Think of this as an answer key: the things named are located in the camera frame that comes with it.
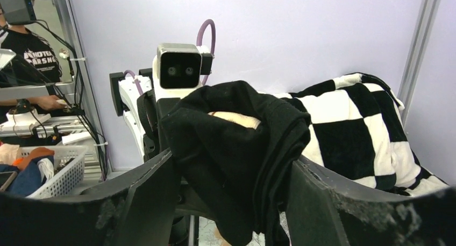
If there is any black underwear beige waistband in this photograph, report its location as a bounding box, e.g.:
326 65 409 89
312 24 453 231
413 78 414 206
161 81 311 245

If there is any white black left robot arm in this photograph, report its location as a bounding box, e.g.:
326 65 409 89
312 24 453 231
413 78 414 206
109 68 187 162

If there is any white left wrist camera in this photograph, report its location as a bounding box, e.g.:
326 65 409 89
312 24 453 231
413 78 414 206
152 43 213 101

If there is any black white checkered blanket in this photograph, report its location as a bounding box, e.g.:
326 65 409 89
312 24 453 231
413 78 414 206
276 72 448 197

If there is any person in black shirt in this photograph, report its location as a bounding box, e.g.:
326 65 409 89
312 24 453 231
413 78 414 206
1 11 62 88

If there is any white plastic basket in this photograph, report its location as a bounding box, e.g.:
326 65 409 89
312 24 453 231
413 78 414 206
8 146 88 199

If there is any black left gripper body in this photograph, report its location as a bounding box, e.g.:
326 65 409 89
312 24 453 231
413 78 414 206
136 89 222 220

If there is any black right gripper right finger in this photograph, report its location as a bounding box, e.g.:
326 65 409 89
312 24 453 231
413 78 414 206
286 157 455 245

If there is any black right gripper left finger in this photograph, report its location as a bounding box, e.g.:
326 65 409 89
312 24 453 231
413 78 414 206
1 150 180 245

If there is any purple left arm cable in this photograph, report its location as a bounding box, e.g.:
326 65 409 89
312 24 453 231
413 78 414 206
123 19 217 95

